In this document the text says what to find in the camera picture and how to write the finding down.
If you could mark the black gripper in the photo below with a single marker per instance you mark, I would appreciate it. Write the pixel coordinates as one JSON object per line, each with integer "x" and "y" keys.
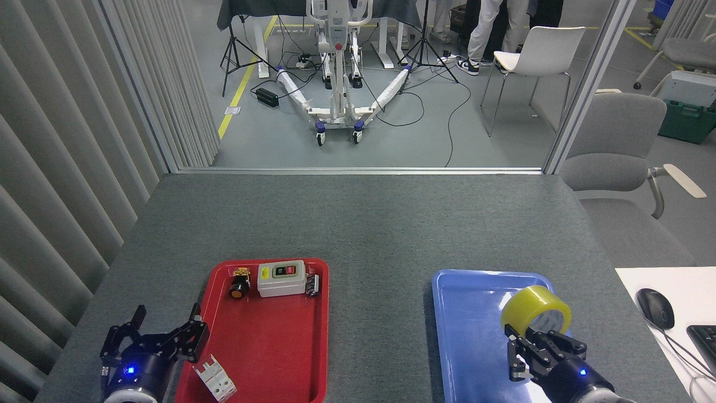
{"x": 573, "y": 380}
{"x": 137, "y": 372}

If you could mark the yellow tape roll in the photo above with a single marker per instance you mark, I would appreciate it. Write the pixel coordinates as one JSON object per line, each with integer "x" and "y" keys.
{"x": 526, "y": 305}

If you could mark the blue plastic tray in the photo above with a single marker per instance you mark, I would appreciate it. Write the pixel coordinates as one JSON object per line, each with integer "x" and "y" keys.
{"x": 475, "y": 336}

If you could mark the white circuit breaker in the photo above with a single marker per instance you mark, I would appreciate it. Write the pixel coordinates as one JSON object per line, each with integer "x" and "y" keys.
{"x": 215, "y": 379}

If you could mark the black orange push button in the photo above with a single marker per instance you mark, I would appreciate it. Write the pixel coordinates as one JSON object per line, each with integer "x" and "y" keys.
{"x": 239, "y": 288}

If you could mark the red plastic tray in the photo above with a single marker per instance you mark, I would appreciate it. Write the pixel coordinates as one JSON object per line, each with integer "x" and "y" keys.
{"x": 268, "y": 347}

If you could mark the black computer mouse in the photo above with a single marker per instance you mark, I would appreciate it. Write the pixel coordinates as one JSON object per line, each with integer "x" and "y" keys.
{"x": 655, "y": 308}

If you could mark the black keyboard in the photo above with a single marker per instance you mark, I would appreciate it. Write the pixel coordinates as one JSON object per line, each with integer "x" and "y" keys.
{"x": 705, "y": 347}

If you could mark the white desk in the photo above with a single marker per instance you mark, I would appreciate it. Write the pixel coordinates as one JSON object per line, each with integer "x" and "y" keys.
{"x": 693, "y": 291}

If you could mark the small black terminal block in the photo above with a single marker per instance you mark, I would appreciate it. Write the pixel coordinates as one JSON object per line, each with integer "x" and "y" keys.
{"x": 312, "y": 285}

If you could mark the grey office chair with armrest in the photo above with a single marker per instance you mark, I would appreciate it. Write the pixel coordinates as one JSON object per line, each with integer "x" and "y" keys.
{"x": 609, "y": 129}

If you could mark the black power adapter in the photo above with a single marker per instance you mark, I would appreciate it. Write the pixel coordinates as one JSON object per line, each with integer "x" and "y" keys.
{"x": 267, "y": 98}

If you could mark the green plastic crate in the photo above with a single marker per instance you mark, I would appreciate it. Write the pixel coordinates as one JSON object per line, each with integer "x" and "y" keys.
{"x": 688, "y": 123}

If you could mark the black tripod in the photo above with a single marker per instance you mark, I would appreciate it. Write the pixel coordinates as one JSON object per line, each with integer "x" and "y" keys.
{"x": 425, "y": 53}
{"x": 230, "y": 47}

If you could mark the white plastic chair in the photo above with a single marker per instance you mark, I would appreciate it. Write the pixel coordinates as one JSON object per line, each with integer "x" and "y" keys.
{"x": 545, "y": 47}

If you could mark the white box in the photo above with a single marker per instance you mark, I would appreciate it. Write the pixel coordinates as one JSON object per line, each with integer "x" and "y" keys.
{"x": 691, "y": 87}

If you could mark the white power strip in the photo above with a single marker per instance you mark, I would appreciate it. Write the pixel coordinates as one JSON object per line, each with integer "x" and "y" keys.
{"x": 304, "y": 63}

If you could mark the person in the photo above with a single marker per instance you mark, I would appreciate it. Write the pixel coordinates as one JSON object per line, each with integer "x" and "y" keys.
{"x": 486, "y": 28}
{"x": 545, "y": 14}

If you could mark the grey padded chair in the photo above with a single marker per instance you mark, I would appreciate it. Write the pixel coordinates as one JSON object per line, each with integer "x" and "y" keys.
{"x": 691, "y": 53}

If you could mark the white wheeled stand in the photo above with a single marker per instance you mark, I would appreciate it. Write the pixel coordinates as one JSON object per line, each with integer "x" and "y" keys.
{"x": 337, "y": 33}

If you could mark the blue bin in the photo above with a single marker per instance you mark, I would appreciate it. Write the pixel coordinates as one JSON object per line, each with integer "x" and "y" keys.
{"x": 664, "y": 8}

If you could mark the grey switch box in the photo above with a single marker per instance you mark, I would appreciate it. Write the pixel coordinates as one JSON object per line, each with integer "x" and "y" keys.
{"x": 281, "y": 282}

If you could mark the silver frame post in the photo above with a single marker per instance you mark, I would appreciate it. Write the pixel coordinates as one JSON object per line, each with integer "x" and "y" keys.
{"x": 587, "y": 84}

